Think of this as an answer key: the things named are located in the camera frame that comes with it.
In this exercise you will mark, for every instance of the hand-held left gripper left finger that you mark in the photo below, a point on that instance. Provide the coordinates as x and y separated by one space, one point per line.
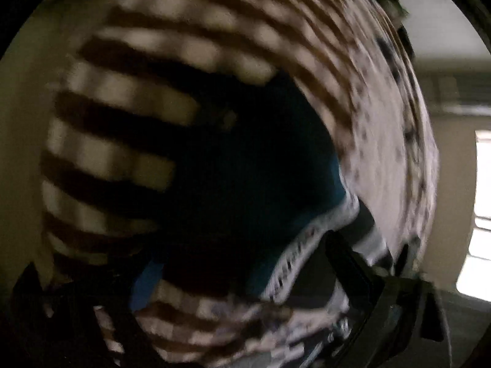
144 284

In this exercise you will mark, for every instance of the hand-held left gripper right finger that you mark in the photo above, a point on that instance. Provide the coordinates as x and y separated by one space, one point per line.
353 264

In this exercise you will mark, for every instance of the dark teal garment white trim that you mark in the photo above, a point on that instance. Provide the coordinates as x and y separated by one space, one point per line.
249 180

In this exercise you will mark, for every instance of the white floral blanket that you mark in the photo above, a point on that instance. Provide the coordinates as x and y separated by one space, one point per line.
383 142

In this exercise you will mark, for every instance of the window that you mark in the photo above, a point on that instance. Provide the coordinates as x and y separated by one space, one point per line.
477 214

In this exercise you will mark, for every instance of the brown white checkered blanket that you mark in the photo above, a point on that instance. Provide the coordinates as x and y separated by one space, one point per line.
126 96

